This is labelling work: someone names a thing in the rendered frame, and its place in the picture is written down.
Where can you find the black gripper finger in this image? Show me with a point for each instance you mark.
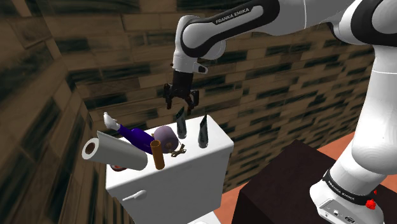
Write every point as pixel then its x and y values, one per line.
pixel 168 97
pixel 192 100

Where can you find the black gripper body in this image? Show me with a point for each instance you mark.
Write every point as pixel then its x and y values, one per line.
pixel 181 83

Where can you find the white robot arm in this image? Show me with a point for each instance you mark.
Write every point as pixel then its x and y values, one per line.
pixel 366 124

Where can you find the grey squeeze tube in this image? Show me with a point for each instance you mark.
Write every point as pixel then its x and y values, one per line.
pixel 203 133
pixel 181 124

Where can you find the blue doll figure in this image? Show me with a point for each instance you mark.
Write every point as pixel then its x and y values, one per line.
pixel 136 138

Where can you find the brown cardboard tube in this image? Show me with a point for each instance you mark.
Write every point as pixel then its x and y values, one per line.
pixel 158 155

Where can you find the white paper towel roll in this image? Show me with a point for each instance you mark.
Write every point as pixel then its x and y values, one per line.
pixel 121 152

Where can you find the white toilet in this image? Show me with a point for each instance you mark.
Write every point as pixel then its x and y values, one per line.
pixel 186 183

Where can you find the small red dish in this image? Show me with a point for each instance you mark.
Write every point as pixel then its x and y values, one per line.
pixel 118 168

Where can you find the dark robot stand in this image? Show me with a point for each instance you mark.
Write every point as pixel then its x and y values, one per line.
pixel 279 186

